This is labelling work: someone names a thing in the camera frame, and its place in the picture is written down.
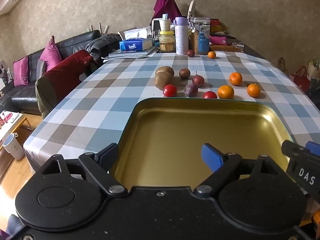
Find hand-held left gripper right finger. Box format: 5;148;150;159
194;143;286;197

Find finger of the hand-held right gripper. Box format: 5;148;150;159
281;140;320;161

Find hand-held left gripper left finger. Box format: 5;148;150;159
36;142;128;197

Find gold tin tray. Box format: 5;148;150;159
109;97;294;190

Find purple pear-shaped passion fruit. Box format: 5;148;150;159
184;83;199;98

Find red stemmed passion fruit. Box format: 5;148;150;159
192;71;205;88

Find brown kiwi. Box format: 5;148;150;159
155;66;175;78
154;71;173;90

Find checked tablecloth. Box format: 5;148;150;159
23;51;320;178

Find red paper bag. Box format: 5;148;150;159
290;66;310;92

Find white paper bag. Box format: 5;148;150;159
307;61;320;79

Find olive cushion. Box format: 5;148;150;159
35;75;59;119

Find wooden coffee table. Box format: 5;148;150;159
0;110;35;150

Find white and blue bin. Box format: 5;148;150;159
2;132;25;160

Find grey magazine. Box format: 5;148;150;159
101;54;150;60

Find stack of books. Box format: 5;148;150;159
109;46;157;55

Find pink magazine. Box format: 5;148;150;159
0;111;19;130

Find grey jacket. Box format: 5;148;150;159
85;33;123;60

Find blue tissue pack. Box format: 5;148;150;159
119;38;153;51

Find large pink cushion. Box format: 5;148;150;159
39;36;62;72

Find pink pouch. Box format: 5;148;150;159
209;35;227;46

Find glass cereal jar blue label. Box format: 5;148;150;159
190;17;211;55

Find black leather sofa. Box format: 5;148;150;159
0;30;102;115

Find small pink cushion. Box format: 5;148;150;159
13;56;29;87

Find white thermos purple lid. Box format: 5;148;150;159
174;17;189;55

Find yellow-lid glass jar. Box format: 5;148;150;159
159;31;175;53

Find white paper packet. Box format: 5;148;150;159
124;28;148;39

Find wooden rack posts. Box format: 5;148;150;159
90;23;110;34

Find framed photo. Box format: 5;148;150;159
0;60;13;84

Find magenta cloth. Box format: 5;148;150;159
152;0;182;20

